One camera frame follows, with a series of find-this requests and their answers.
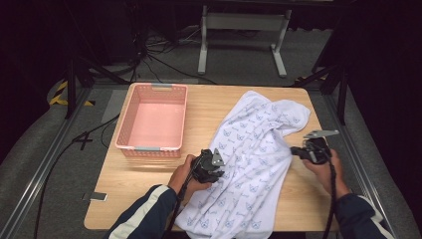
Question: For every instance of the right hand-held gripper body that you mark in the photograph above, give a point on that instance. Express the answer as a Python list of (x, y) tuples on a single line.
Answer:
[(318, 151)]

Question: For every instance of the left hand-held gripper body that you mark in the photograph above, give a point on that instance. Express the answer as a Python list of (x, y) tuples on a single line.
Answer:
[(205, 164)]

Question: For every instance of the white towel blue cat print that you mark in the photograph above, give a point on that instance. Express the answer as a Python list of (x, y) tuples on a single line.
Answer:
[(252, 166)]

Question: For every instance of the person's right hand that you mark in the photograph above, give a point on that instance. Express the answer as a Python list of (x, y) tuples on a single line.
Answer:
[(323, 176)]

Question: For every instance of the person's left hand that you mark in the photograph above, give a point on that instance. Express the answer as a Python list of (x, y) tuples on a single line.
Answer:
[(182, 176)]

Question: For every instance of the right arm navy sleeve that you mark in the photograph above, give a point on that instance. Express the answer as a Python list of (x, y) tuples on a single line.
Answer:
[(361, 159)]

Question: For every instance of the pink plastic basket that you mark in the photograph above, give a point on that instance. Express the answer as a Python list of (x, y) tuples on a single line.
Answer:
[(156, 122)]

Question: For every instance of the black tripod stand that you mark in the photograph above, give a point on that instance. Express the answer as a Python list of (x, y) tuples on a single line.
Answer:
[(71, 83), (341, 89)]

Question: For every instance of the yellow black hazard tape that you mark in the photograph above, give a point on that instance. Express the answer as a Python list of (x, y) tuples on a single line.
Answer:
[(58, 98)]

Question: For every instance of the grey metal stand frame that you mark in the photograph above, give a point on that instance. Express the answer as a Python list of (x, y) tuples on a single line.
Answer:
[(245, 21)]

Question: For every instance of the aluminium floor rail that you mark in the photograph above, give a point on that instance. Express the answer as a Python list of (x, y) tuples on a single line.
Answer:
[(43, 169)]

